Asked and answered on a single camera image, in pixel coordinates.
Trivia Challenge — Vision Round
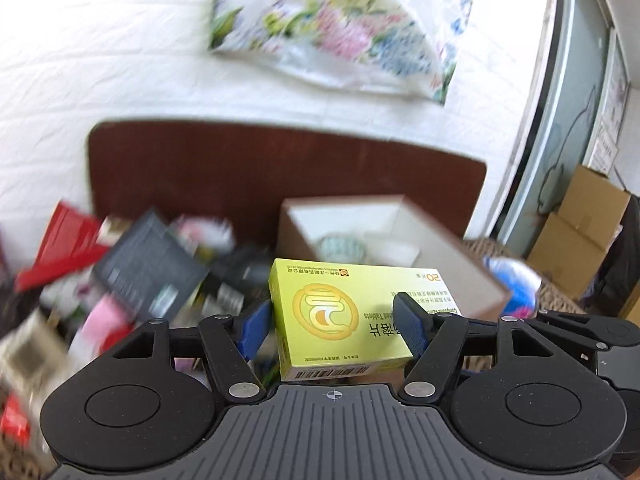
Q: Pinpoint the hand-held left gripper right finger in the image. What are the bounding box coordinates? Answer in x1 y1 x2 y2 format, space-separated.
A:
392 292 566 405

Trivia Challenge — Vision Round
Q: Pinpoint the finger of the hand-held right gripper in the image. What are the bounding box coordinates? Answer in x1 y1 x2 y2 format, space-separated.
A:
536 308 637 354

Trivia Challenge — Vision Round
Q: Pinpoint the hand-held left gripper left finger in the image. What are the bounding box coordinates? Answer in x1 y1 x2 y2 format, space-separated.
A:
114 300 274 404

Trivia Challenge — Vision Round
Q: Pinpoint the yellow medicine box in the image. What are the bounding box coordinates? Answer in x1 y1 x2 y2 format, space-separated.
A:
268 258 461 382

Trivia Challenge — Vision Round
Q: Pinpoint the cardboard box white inside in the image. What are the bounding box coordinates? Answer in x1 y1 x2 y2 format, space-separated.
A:
277 194 512 322

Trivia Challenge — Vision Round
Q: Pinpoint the woven desktop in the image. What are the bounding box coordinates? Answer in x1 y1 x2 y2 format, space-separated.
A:
0 237 623 480

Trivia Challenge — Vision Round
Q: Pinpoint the black bag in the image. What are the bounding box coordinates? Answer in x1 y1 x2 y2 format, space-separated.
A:
595 207 640 319

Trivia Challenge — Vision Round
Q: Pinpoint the blue white plastic bag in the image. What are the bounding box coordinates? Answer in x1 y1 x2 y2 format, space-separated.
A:
483 255 543 319

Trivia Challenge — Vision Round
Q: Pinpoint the brown cardboard carton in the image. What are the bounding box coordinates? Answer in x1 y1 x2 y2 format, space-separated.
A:
527 163 632 302

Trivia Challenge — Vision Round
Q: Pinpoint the round green patterned item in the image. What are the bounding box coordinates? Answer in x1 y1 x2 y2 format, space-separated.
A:
318 233 369 264

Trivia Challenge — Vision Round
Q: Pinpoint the white pink floral packet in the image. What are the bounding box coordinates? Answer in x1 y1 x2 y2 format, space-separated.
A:
170 215 236 261

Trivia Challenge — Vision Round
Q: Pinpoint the black printed box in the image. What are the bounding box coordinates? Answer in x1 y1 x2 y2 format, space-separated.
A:
90 210 211 322

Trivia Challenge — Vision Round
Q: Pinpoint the brown wooden board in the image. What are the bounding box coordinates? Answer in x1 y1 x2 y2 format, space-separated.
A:
88 119 488 261

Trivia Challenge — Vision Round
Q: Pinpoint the white paper notice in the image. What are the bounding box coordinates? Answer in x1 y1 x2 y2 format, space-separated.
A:
586 30 630 177

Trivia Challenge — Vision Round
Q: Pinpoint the red packet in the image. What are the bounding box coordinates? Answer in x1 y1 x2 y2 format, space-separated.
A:
15 200 112 293

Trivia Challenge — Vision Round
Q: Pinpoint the beige box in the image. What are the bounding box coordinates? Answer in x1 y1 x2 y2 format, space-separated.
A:
0 310 76 401

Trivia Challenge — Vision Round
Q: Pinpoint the small red item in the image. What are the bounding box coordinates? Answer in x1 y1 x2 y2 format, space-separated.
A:
0 392 32 448

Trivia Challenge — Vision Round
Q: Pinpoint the floral plastic bag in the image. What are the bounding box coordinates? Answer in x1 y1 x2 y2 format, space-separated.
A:
207 0 477 107

